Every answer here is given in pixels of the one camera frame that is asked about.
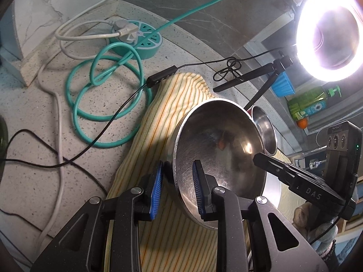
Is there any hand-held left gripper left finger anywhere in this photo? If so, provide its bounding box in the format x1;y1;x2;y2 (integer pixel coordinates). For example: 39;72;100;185
30;160;164;272

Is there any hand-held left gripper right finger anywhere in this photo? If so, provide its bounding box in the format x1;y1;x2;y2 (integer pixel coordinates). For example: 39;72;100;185
192;159;329;272

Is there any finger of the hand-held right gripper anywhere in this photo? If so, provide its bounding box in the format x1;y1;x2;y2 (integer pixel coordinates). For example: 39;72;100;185
253;153;305;189

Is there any large steel bowl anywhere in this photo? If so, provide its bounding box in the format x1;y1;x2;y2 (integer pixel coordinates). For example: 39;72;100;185
167;99;267;230

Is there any person's right hand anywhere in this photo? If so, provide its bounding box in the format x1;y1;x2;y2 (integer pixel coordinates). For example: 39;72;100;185
293;202;338;250

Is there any red steel bowl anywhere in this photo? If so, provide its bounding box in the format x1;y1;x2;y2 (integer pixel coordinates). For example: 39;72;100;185
244;105;278;156

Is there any green dish soap bottle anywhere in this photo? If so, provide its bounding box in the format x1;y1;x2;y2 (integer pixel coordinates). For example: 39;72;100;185
287;85;342;120

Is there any yellow striped cloth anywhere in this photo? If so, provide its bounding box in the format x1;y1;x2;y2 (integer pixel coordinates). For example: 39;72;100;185
105;72;301;272

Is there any blue fluted cup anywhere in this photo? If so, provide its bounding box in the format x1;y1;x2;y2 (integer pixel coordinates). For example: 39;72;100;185
272;72;295;98

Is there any black tripod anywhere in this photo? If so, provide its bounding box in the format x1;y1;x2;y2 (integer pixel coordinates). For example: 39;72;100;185
213;50;297;111

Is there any teal round power strip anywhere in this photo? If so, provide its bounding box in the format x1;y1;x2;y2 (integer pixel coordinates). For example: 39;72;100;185
109;20;163;60

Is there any ring light black cable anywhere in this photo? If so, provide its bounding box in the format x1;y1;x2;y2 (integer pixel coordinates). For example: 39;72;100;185
0;58;284;170

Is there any teal cable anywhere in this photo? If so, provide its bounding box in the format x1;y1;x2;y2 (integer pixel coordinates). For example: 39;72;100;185
66;0;268;148

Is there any black inline cable switch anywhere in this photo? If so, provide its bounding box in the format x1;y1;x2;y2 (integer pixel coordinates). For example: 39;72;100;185
146;66;179;87

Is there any white cable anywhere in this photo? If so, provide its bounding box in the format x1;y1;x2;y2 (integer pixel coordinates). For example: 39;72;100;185
28;0;138;261

